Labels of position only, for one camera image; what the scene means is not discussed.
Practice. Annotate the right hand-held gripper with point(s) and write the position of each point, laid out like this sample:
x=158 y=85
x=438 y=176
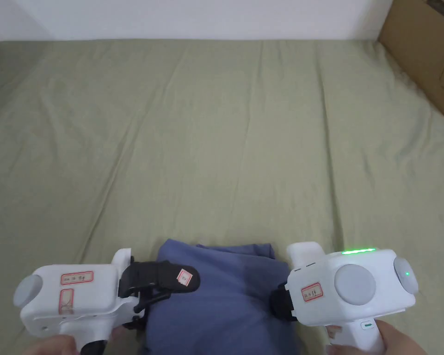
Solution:
x=355 y=288

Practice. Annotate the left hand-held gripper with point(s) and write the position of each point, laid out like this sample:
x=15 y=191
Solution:
x=77 y=296

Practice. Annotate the dark blue garment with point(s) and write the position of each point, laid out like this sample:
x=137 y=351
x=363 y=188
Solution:
x=222 y=296

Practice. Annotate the person's left hand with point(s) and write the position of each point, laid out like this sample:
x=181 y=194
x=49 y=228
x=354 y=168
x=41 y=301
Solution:
x=51 y=344

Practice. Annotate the person's right hand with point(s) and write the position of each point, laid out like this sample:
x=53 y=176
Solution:
x=410 y=338

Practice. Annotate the bed with pale green sheet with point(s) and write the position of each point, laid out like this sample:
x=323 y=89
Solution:
x=207 y=148

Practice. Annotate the brown cardboard carton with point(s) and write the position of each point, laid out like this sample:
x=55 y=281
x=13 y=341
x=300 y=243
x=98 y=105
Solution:
x=425 y=48

